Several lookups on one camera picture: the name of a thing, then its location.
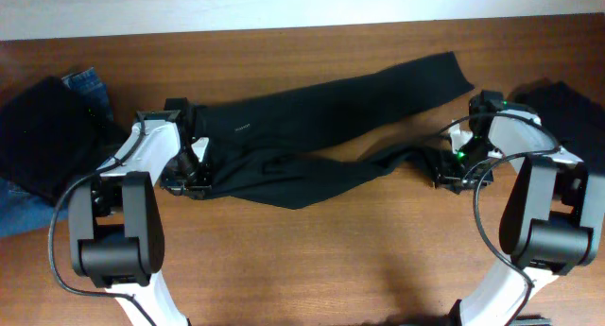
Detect black pants with red waistband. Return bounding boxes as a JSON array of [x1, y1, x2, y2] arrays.
[[195, 52, 474, 210]]

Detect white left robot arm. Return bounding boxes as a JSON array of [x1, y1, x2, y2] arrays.
[[63, 110, 211, 325]]

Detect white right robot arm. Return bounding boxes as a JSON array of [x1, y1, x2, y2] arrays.
[[436, 83, 604, 325]]

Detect black folded garment right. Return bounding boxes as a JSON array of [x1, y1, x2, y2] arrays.
[[514, 81, 604, 167]]

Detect black folded garment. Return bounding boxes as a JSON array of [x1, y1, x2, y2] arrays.
[[1, 77, 128, 203], [514, 81, 604, 167]]

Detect black folded garment left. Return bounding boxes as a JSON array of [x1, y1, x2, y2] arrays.
[[1, 77, 128, 203]]

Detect blue denim jeans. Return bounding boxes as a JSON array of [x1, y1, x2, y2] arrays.
[[1, 67, 113, 237]]

